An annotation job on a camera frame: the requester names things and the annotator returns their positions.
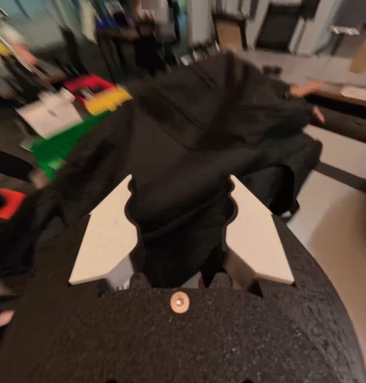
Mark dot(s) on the white paper sheet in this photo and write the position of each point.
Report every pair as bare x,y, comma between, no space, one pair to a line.
48,115

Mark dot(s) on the orange-red object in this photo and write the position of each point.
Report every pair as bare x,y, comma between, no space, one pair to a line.
10,203

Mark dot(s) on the yellow box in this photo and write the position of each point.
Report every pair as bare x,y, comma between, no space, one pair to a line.
108,100

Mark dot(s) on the brown wooden table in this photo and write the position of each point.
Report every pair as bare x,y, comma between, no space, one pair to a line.
341,100

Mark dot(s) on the green box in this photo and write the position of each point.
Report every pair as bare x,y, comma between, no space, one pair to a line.
60,143

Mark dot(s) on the black chair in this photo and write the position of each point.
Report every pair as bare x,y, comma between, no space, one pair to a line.
278,27

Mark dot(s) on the cardboard box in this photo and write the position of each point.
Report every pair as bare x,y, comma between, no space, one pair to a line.
364,58

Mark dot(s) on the red box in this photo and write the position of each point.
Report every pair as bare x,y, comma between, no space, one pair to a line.
87,83

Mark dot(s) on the black backpack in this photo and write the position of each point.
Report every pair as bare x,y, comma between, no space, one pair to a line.
183,143

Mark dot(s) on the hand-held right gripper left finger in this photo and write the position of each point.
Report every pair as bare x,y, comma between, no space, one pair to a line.
106,239

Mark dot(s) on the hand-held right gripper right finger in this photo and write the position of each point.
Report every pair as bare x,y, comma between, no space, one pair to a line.
254,242

